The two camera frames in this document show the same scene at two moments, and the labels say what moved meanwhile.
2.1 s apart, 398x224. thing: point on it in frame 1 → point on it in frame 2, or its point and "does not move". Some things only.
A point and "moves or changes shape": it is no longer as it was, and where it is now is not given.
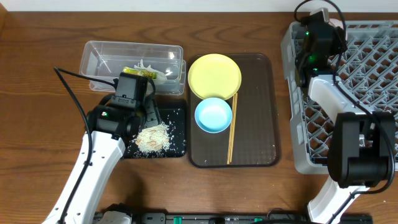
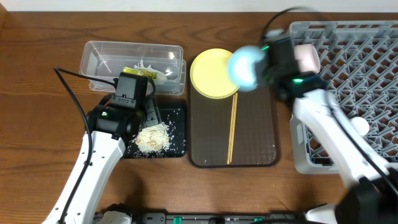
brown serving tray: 257,134 does not move
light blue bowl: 213,115 → 241,65
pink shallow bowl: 336,22 moves or changes shape
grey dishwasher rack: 367,71 does not move
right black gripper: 338,40 → 267,64
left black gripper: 152,112 does not move
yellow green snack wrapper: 150,74 does not move
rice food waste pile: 153,139 does not move
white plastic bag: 161,78 does not move
